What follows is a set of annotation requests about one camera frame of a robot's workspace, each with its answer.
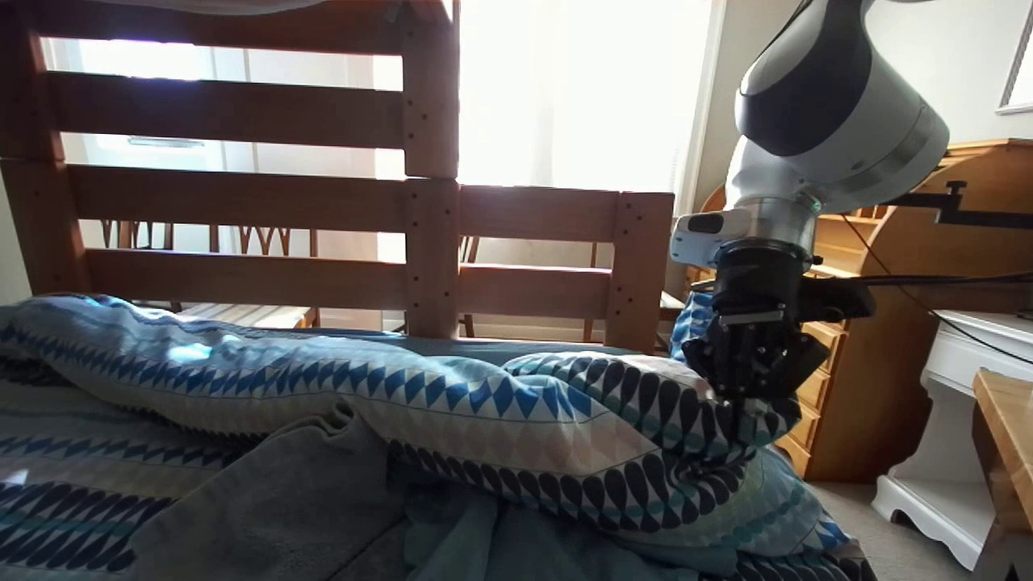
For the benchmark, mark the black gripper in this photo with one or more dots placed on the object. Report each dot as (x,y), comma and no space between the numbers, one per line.
(753,341)

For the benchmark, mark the patterned blue blanket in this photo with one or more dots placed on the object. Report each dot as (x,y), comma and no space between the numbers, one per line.
(115,411)

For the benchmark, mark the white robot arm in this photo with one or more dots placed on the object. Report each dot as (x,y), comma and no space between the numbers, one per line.
(823,127)

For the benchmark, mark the white side table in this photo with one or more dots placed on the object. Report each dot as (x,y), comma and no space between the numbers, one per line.
(939,485)

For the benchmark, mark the light wooden table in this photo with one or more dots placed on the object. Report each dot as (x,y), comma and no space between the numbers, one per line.
(1006,445)

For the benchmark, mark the wooden roll-top desk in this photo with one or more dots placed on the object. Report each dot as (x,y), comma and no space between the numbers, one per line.
(862,408)

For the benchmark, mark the light blue sheet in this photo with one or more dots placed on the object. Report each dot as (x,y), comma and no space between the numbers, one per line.
(471,535)

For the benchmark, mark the grey towel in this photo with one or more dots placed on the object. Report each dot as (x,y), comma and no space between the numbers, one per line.
(304,503)

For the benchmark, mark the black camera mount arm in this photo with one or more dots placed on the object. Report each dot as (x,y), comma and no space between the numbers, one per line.
(947,203)

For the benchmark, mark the wooden bunk bed frame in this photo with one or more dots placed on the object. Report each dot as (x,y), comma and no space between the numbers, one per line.
(467,246)

